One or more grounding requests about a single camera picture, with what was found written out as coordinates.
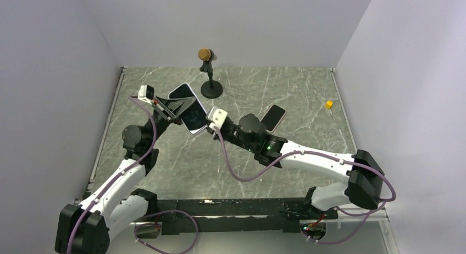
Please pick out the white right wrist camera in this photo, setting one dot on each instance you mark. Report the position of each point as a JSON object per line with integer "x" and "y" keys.
{"x": 216, "y": 117}

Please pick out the phone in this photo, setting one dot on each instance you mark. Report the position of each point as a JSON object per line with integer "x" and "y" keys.
{"x": 195, "y": 116}
{"x": 273, "y": 117}

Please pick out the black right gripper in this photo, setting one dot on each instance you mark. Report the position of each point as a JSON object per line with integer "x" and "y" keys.
{"x": 212, "y": 131}

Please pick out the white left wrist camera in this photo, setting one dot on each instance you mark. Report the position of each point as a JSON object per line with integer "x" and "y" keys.
{"x": 146, "y": 94}

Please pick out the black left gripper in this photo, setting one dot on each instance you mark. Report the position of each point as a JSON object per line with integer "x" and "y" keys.
{"x": 177, "y": 107}

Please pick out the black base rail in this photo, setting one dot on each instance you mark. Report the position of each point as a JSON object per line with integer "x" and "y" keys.
{"x": 229, "y": 215}

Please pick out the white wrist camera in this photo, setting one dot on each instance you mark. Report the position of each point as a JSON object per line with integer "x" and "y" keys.
{"x": 146, "y": 94}
{"x": 216, "y": 117}

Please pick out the small yellow cube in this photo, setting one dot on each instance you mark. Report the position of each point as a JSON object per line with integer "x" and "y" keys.
{"x": 329, "y": 104}

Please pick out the black microphone stand with cork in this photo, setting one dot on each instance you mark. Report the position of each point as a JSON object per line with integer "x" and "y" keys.
{"x": 210, "y": 89}

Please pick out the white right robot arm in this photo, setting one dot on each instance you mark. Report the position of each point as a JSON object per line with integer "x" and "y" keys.
{"x": 359, "y": 178}

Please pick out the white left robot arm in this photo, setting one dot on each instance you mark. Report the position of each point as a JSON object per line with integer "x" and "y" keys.
{"x": 90, "y": 225}

